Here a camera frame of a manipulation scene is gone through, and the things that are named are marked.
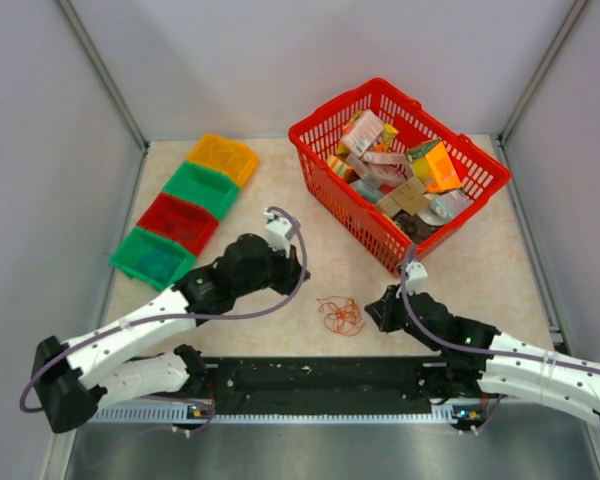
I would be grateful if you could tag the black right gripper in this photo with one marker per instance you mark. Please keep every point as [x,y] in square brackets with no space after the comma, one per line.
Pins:
[383,309]

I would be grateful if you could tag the red plastic bin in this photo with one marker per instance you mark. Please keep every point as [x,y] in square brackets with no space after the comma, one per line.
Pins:
[188,225]

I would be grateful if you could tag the green plastic bin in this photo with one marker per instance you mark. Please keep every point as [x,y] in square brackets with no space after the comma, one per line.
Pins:
[204,187]
[152,259]

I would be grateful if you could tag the yellow plastic bin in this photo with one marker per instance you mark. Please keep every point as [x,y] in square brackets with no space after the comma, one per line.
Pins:
[229,157]

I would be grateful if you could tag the metal front plate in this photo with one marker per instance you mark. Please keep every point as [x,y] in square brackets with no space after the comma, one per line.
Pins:
[521,442]

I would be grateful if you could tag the green plastic bin rear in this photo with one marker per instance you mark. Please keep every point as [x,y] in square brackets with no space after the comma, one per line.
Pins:
[204,187]

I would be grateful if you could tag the green plastic bin front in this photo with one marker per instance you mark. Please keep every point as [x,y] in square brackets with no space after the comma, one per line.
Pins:
[152,259]

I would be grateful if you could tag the brown cardboard box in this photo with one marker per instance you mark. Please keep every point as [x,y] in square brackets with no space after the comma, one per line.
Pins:
[408,197]

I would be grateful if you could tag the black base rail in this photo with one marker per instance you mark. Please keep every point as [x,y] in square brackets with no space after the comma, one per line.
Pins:
[327,385]

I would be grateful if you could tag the pink box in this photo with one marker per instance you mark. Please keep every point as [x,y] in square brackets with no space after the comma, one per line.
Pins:
[359,136]

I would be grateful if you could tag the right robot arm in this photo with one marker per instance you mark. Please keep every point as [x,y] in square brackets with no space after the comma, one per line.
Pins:
[491,360]

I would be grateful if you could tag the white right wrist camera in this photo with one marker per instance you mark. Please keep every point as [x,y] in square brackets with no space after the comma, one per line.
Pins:
[413,277]

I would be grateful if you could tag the orange green carton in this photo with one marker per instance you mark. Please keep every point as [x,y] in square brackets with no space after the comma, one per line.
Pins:
[431,164]

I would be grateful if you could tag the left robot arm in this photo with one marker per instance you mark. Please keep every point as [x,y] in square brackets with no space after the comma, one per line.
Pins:
[76,378]

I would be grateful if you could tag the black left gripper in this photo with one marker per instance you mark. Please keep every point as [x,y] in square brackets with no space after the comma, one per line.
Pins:
[291,269]

